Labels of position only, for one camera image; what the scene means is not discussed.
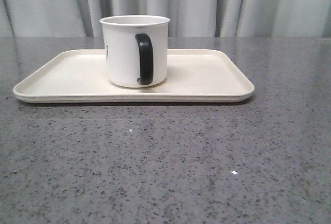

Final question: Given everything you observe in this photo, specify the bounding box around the white smiley mug black handle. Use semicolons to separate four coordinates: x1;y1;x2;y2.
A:
100;15;170;88

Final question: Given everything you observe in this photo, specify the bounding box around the cream rectangular plastic tray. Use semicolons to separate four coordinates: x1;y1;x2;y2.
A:
13;49;254;103

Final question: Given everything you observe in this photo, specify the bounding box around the grey curtain left panel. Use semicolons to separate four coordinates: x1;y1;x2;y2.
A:
1;0;241;37

